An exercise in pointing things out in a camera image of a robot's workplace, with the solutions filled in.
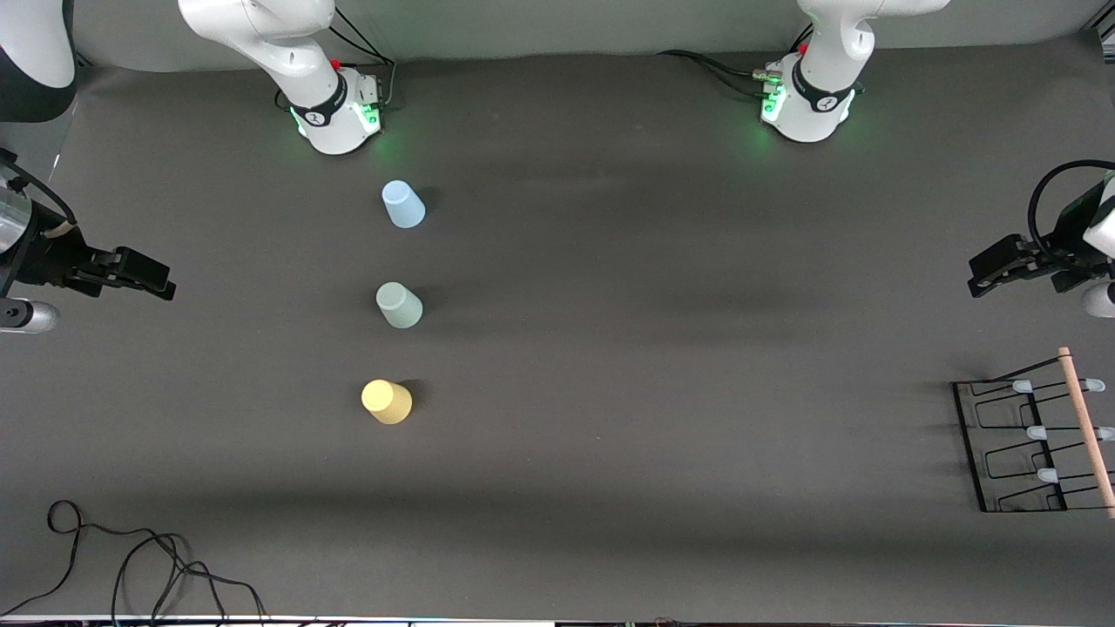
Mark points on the light blue plastic cup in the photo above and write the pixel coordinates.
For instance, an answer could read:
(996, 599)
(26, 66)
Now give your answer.
(404, 207)

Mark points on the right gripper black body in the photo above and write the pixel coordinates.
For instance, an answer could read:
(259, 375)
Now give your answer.
(45, 255)

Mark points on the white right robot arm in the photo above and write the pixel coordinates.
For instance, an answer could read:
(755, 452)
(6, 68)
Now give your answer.
(287, 52)

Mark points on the yellow plastic cup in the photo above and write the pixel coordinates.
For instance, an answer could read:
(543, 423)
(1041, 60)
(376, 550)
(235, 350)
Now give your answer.
(387, 402)

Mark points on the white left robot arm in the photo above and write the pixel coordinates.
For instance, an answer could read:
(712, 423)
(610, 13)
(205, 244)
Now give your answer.
(827, 52)

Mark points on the black frame rail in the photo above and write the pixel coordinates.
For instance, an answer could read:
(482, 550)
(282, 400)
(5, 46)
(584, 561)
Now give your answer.
(83, 61)
(1106, 33)

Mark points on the pale green plastic cup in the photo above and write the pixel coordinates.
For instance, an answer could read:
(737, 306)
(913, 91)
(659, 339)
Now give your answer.
(399, 306)

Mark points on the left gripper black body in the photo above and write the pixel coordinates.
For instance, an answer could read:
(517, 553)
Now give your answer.
(1064, 250)

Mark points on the grey table mat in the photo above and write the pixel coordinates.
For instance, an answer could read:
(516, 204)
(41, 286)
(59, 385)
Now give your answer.
(697, 261)

